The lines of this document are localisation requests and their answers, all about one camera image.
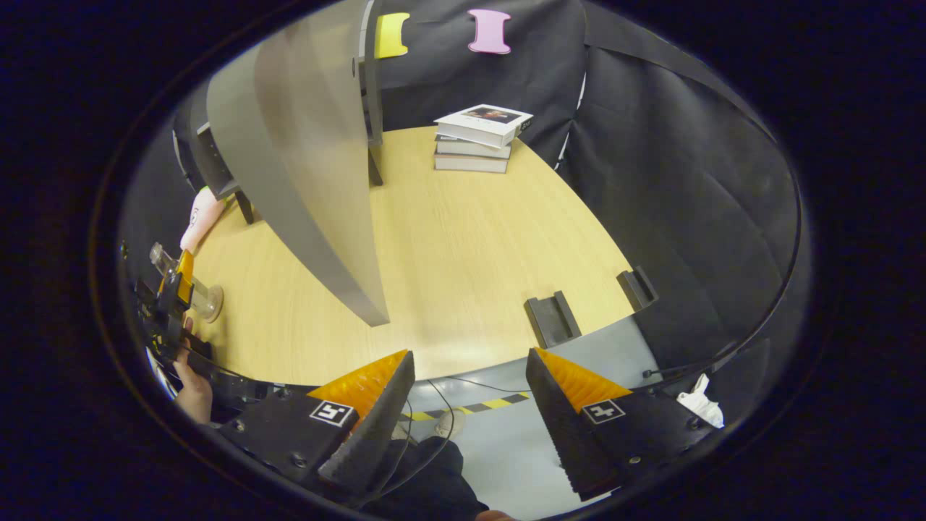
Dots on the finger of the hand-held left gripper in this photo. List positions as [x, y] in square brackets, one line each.
[173, 289]

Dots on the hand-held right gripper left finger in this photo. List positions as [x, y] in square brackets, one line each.
[376, 434]

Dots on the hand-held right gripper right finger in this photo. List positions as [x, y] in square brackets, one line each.
[561, 427]

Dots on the clear bottle with yellow label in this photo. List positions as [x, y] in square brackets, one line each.
[165, 262]

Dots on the dark grey cabinet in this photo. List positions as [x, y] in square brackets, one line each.
[372, 108]

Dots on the beige shoe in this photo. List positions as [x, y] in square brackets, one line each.
[402, 433]
[450, 423]

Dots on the pink soft toy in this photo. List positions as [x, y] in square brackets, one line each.
[199, 217]

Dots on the person's dark trousers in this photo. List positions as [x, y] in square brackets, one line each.
[434, 485]

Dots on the crumpled white tissue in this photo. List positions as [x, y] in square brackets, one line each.
[702, 405]

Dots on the black backdrop cloth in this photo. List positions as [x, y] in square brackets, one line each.
[651, 181]

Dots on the grey hardcover book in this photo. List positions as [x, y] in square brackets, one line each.
[470, 147]
[470, 163]

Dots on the white book with portrait cover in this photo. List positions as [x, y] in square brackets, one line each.
[485, 119]

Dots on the black plastic bracket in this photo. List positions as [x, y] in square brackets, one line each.
[551, 320]
[638, 288]

